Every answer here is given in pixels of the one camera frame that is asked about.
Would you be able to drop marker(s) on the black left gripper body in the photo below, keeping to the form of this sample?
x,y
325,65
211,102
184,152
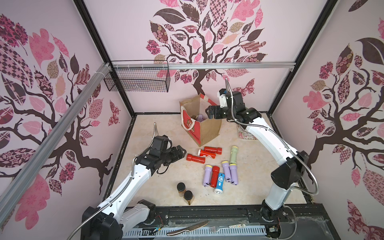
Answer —
x,y
170,156

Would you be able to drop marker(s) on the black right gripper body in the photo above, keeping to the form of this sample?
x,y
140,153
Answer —
x,y
217,111

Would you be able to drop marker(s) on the purple flashlight yellow head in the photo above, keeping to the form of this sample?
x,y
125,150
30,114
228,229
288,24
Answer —
x,y
200,118

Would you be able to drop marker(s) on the green flashlight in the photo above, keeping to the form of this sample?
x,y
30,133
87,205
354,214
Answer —
x,y
234,153

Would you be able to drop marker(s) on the red flashlight silver head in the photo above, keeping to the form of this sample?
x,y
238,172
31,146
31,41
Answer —
x,y
206,154

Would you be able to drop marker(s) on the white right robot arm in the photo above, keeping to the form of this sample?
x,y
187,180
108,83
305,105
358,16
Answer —
x,y
292,164

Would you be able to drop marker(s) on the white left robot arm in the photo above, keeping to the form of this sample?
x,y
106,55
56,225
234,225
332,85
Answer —
x,y
110,219

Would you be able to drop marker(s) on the red and brown tote bag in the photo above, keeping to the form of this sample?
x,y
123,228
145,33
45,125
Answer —
x,y
201,132

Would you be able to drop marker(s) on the floral plate with radish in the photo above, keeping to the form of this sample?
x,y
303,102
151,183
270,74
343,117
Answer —
x,y
244,135

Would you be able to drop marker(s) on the black cap jar rear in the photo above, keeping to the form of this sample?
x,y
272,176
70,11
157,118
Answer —
x,y
181,187

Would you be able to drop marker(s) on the black cap jar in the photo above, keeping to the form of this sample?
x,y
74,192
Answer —
x,y
181,187
188,197

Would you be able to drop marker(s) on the black cap jar front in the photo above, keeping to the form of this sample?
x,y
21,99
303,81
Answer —
x,y
188,197

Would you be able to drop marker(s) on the red flashlight upright row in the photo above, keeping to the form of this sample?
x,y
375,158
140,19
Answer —
x,y
215,176

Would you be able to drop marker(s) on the blue flashlight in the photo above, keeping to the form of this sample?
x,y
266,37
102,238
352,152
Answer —
x,y
220,183

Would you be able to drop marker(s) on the silver fork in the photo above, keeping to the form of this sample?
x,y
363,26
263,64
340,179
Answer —
x,y
228,227

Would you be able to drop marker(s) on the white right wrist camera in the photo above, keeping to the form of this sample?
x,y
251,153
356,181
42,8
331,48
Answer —
x,y
222,98

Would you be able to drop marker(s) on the aluminium rail back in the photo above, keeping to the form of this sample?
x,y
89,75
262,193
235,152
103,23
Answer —
x,y
205,66

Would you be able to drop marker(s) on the aluminium rail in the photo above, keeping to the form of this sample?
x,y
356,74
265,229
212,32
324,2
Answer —
x,y
205,66
22,181

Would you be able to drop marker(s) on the black wire basket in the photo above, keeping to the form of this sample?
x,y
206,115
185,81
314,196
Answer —
x,y
139,76

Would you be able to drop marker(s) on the wooden handled knife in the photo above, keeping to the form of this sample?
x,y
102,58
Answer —
x,y
188,229

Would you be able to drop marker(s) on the white cable duct strip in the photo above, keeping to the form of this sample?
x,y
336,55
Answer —
x,y
152,233

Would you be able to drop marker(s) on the aluminium rail left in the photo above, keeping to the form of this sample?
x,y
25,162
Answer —
x,y
22,181

